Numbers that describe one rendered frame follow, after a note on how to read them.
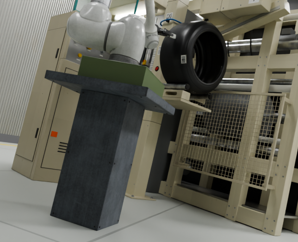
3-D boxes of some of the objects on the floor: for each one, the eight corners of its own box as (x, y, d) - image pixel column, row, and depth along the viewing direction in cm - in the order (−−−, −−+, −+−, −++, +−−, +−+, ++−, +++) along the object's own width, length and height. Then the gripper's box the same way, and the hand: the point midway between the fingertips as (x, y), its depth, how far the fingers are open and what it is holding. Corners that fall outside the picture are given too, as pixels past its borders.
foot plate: (111, 189, 287) (111, 187, 287) (135, 192, 305) (135, 189, 305) (131, 198, 267) (132, 195, 267) (155, 200, 285) (156, 198, 285)
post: (122, 192, 286) (188, -90, 305) (134, 194, 295) (197, -81, 314) (132, 197, 277) (200, -96, 295) (144, 198, 286) (209, -86, 304)
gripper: (158, 21, 232) (182, 30, 248) (145, 23, 241) (169, 32, 258) (156, 32, 232) (181, 41, 248) (143, 34, 242) (167, 42, 258)
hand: (171, 35), depth 250 cm, fingers closed
